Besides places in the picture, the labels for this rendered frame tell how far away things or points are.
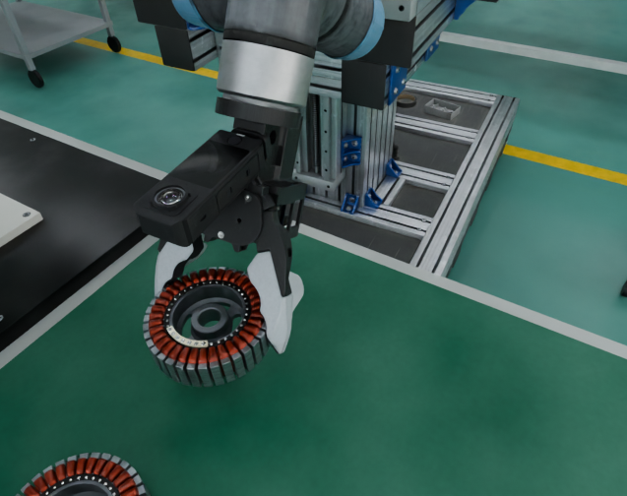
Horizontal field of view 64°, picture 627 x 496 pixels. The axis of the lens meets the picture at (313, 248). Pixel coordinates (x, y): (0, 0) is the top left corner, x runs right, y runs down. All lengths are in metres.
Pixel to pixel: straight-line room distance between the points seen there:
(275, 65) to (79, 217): 0.42
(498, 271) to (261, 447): 1.36
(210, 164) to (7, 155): 0.58
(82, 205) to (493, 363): 0.56
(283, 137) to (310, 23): 0.10
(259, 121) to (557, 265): 1.53
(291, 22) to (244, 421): 0.35
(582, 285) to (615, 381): 1.22
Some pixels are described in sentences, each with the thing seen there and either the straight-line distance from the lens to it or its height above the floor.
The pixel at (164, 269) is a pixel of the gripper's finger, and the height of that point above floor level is 0.86.
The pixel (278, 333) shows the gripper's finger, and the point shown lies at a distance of 0.43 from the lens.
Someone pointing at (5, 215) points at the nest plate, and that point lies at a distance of 0.77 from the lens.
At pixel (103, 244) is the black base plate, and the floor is 0.77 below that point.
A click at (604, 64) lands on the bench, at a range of 2.84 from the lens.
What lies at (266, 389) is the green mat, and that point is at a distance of 0.51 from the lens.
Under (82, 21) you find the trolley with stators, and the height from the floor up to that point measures 0.18.
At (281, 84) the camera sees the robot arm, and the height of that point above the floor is 1.02.
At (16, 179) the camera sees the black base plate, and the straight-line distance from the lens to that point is 0.86.
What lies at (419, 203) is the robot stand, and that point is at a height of 0.21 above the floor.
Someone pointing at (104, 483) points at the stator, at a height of 0.79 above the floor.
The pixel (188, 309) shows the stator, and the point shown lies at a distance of 0.48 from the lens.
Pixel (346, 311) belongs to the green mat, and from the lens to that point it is 0.57.
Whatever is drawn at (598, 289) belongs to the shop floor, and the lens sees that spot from 1.81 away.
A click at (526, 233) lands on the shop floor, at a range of 1.92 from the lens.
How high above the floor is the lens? 1.18
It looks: 43 degrees down
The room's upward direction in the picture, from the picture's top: 2 degrees counter-clockwise
